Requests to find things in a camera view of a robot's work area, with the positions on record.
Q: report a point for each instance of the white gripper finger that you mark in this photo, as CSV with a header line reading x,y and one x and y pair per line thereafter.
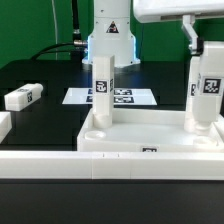
x,y
196,44

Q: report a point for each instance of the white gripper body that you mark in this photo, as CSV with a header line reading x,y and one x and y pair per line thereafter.
x,y
148,11

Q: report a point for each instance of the white desk top tray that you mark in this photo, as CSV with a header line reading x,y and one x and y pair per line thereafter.
x,y
141,130

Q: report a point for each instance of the printed fiducial marker sheet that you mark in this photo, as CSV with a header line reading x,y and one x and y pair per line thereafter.
x,y
122,96

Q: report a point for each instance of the white front obstacle bar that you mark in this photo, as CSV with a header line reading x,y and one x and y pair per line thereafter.
x,y
102,165

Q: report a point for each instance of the white left obstacle block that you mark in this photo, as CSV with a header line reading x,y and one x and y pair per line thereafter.
x,y
5,124

